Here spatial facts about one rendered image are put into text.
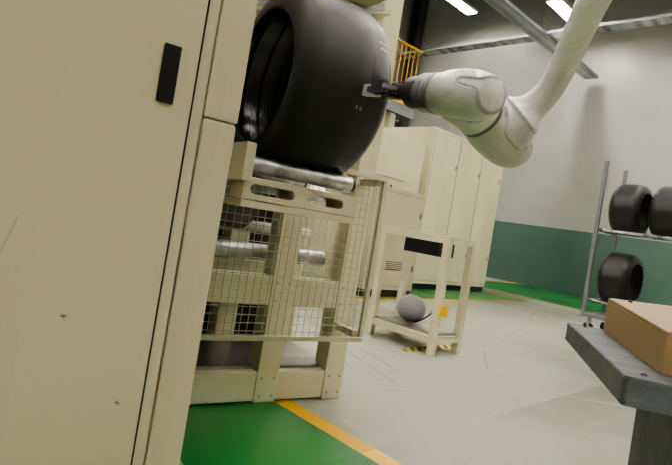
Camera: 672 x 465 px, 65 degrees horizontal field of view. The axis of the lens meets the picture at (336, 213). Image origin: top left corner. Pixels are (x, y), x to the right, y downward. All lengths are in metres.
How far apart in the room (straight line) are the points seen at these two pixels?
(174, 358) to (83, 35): 0.42
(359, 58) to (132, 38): 0.82
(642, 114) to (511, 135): 11.63
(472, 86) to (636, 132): 11.69
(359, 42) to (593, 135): 11.68
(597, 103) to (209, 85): 12.59
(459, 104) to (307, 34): 0.50
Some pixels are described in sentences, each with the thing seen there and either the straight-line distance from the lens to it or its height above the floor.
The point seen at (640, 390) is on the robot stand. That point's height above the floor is 0.64.
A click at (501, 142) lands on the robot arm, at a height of 1.01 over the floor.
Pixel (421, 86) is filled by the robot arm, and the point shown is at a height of 1.11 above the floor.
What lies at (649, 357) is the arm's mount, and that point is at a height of 0.66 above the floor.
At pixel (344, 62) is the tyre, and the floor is 1.19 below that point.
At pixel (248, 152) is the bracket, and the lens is 1.34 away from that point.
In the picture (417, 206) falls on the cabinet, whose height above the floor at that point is 1.10.
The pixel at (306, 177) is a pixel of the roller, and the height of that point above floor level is 0.89.
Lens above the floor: 0.79
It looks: 1 degrees up
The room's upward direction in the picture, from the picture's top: 9 degrees clockwise
